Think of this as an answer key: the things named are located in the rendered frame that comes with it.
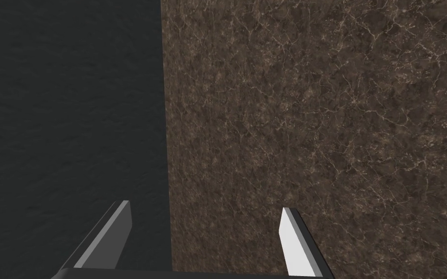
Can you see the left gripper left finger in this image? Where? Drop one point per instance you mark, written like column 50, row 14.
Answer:
column 107, row 240

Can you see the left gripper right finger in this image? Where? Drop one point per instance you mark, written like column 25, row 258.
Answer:
column 299, row 248

